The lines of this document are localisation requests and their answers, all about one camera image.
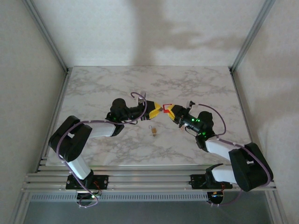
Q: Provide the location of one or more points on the red square plastic piece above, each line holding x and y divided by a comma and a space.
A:
164, 108

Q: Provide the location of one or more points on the small brass padlock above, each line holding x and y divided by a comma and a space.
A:
154, 133

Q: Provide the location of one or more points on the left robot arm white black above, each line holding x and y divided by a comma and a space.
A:
70, 144

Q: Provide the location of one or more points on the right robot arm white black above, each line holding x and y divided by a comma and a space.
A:
247, 168

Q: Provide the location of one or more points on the circuit board with LED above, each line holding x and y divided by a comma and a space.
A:
215, 197
90, 197

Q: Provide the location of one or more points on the aluminium table side rail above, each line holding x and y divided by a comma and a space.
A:
56, 116
241, 98

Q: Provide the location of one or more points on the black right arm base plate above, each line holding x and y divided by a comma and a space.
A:
197, 180

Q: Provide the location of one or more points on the aluminium rail base frame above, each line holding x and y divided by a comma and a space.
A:
151, 179

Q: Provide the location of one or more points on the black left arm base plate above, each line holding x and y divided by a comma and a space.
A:
102, 180

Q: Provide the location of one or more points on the aluminium frame post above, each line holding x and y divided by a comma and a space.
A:
47, 35
252, 35

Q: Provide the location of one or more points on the aluminium frame leg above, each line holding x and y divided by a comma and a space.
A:
275, 207
19, 207

